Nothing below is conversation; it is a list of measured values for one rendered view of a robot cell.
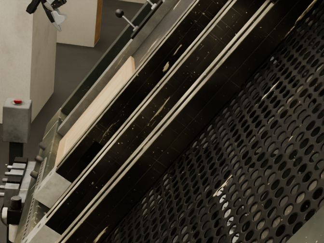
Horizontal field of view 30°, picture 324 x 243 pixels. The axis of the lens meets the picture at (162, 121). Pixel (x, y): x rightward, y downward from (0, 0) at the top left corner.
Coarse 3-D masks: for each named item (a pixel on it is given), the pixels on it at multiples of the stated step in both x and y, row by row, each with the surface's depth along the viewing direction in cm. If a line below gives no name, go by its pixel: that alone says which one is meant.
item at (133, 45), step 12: (168, 0) 247; (156, 12) 248; (156, 24) 250; (144, 36) 252; (132, 48) 253; (120, 60) 255; (108, 72) 257; (96, 84) 258; (84, 96) 263; (96, 96) 260; (84, 108) 262; (72, 120) 264; (60, 132) 265
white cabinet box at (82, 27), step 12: (72, 0) 721; (84, 0) 720; (96, 0) 719; (60, 12) 727; (72, 12) 726; (84, 12) 725; (96, 12) 725; (60, 24) 732; (72, 24) 731; (84, 24) 730; (96, 24) 739; (60, 36) 737; (72, 36) 737; (84, 36) 736; (96, 36) 753
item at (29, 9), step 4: (32, 0) 245; (36, 0) 245; (40, 0) 247; (32, 4) 245; (36, 4) 245; (28, 8) 246; (32, 8) 246; (36, 8) 248; (28, 12) 247; (32, 12) 247
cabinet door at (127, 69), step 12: (132, 60) 242; (120, 72) 243; (132, 72) 226; (108, 84) 247; (120, 84) 231; (108, 96) 234; (96, 108) 239; (84, 120) 245; (72, 132) 250; (60, 144) 253; (72, 144) 235; (60, 156) 239
